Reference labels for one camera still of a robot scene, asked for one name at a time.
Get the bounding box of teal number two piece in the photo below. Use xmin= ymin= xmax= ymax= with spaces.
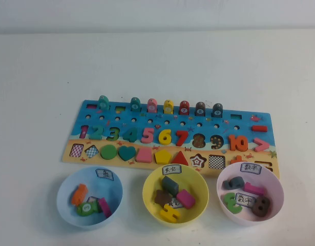
xmin=90 ymin=125 xmax=104 ymax=141

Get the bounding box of yellow number six piece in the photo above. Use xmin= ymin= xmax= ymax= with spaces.
xmin=158 ymin=128 xmax=173 ymax=146

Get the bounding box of pink fish piece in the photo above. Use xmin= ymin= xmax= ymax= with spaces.
xmin=146 ymin=98 xmax=158 ymax=113

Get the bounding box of pink number five piece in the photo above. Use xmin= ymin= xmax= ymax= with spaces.
xmin=140 ymin=127 xmax=155 ymax=145

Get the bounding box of yellow fish piece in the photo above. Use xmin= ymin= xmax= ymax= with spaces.
xmin=163 ymin=99 xmax=175 ymax=115

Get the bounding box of dark teal number four piece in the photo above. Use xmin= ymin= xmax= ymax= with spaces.
xmin=122 ymin=127 xmax=139 ymax=144

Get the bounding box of red number seven piece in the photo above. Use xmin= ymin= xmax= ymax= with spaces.
xmin=175 ymin=130 xmax=190 ymax=147

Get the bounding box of dark teal fish piece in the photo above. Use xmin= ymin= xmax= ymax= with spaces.
xmin=130 ymin=96 xmax=141 ymax=112

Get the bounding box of red fish piece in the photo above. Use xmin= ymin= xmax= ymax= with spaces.
xmin=179 ymin=100 xmax=191 ymax=116

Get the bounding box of yellow pentagon piece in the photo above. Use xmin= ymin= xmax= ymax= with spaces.
xmin=154 ymin=150 xmax=173 ymax=166

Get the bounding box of pink trapezoid piece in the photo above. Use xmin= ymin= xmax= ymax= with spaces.
xmin=135 ymin=148 xmax=153 ymax=164

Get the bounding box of red triangle piece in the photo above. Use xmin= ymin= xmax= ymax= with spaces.
xmin=171 ymin=150 xmax=190 ymax=165

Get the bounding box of teal heart piece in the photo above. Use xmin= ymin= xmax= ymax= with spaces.
xmin=118 ymin=146 xmax=137 ymax=162

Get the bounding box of brown fish piece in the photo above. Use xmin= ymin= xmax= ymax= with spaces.
xmin=195 ymin=101 xmax=206 ymax=117

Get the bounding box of green circle piece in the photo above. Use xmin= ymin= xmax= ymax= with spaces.
xmin=100 ymin=144 xmax=118 ymax=161

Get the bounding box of dark grey fish piece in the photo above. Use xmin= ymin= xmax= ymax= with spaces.
xmin=212 ymin=103 xmax=223 ymax=118

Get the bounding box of dark grey rectangle piece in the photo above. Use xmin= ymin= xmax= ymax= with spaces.
xmin=161 ymin=175 xmax=180 ymax=196

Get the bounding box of colourful wooden puzzle board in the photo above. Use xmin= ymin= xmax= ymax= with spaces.
xmin=61 ymin=99 xmax=281 ymax=180

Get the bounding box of brown star piece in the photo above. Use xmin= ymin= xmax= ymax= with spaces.
xmin=154 ymin=189 xmax=173 ymax=207

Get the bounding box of yellow plastic bowl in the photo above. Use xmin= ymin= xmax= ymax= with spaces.
xmin=142 ymin=163 xmax=209 ymax=229

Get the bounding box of orange number ten piece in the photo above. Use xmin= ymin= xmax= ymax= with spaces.
xmin=228 ymin=134 xmax=249 ymax=152

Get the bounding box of magenta rhombus piece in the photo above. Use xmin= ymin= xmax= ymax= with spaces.
xmin=176 ymin=189 xmax=196 ymax=210

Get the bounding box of grey number nine piece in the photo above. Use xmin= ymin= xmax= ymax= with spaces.
xmin=222 ymin=176 xmax=244 ymax=191

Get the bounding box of green number three piece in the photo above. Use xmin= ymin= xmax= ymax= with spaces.
xmin=222 ymin=192 xmax=243 ymax=213

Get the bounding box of orange fish piece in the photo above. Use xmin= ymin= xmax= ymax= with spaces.
xmin=71 ymin=183 xmax=89 ymax=207

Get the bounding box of pink greater-than sign piece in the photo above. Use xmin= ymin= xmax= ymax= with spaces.
xmin=253 ymin=137 xmax=270 ymax=152

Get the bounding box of green fish piece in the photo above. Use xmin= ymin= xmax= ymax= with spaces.
xmin=75 ymin=200 xmax=100 ymax=217

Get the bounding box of magenta number one piece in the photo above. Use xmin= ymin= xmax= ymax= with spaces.
xmin=243 ymin=181 xmax=266 ymax=197

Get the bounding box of light blue plastic bowl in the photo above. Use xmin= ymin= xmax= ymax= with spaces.
xmin=56 ymin=166 xmax=124 ymax=227

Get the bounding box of pink plastic bowl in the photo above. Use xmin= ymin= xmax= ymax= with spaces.
xmin=216 ymin=161 xmax=285 ymax=227

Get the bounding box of brown number eight piece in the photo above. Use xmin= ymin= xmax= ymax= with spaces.
xmin=251 ymin=195 xmax=271 ymax=215

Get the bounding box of white paper label 其它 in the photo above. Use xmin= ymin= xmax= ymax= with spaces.
xmin=161 ymin=165 xmax=182 ymax=176
xmin=167 ymin=197 xmax=185 ymax=209

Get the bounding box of white paper label 数字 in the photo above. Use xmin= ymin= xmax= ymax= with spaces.
xmin=235 ymin=192 xmax=256 ymax=208
xmin=240 ymin=162 xmax=262 ymax=175

